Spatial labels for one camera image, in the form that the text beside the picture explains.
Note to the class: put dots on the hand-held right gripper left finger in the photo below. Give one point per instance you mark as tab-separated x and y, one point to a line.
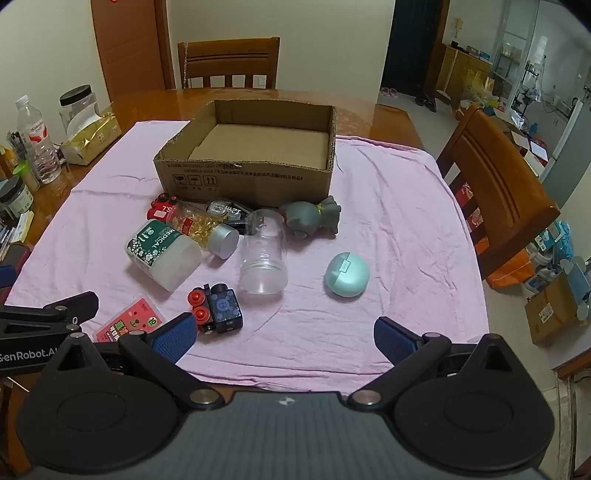
173	336

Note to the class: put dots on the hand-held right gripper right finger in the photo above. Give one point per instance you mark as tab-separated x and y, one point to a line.
392	339

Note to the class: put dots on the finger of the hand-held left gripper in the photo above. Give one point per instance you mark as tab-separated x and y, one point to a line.
7	277
69	305

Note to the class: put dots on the pink card pack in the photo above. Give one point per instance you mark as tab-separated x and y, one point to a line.
124	323

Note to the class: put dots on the blue toy robot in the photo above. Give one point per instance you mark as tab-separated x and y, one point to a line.
224	307

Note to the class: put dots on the teal egg-shaped case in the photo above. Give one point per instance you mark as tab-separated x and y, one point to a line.
346	277

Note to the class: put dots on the white bottle green floral label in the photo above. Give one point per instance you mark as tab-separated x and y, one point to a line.
159	251

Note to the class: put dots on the yellow capsule bottle silver cap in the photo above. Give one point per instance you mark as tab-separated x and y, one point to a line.
221	240

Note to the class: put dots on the clear plastic jar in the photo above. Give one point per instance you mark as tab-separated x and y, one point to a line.
263	258

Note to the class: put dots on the red toy robot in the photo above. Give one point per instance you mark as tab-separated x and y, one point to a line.
159	212

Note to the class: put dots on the cardboard box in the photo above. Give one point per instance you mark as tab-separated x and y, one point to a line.
249	184

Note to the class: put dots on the small jar black lid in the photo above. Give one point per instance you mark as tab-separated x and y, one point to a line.
16	198

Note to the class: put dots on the pink cloth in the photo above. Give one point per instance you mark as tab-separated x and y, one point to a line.
392	254

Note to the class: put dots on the orange bag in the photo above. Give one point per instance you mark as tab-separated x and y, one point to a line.
505	267

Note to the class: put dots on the clear correction tape dispenser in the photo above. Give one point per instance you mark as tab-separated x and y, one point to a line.
222	208

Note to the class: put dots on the clear water bottle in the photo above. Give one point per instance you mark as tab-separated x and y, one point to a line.
39	143

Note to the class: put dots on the red seat cushion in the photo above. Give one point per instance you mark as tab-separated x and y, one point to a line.
471	212

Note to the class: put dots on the grey elephant toy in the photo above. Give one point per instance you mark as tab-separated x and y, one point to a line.
304	217

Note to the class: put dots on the gold tissue pack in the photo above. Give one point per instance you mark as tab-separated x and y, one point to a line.
90	138

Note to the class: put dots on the brown carton on floor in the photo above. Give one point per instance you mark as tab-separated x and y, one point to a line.
551	309

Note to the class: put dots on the wooden solid-back chair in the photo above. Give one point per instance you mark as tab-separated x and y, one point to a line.
494	184

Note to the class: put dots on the clear canister black lid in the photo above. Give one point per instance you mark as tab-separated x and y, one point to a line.
81	104

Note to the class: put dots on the open carton with white flaps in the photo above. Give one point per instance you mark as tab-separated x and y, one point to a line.
531	147

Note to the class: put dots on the black shoes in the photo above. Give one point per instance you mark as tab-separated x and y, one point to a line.
427	104

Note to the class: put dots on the pink slippers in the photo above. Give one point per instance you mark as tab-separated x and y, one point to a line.
388	92

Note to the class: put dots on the white refrigerator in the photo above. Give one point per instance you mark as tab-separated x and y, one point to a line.
570	152

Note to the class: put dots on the wooden door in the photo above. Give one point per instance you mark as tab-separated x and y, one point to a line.
124	46

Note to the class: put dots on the yellow bag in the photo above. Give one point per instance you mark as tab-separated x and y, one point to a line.
478	90

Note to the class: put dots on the wooden cabinet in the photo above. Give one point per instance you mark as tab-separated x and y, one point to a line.
455	69

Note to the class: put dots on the wooden chair back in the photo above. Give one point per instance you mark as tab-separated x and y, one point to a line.
231	50

